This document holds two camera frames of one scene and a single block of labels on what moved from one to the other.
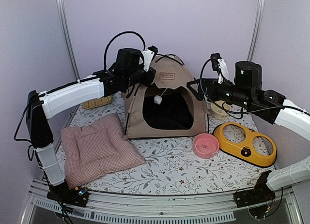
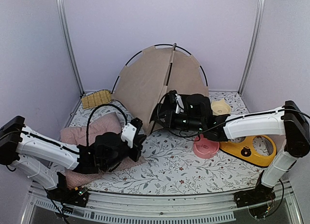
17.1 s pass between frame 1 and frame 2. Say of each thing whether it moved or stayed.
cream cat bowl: stayed
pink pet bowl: stayed
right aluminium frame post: stayed
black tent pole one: moved
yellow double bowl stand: stayed
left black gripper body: moved
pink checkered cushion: stayed
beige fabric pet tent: moved
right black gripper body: moved
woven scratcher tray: stayed
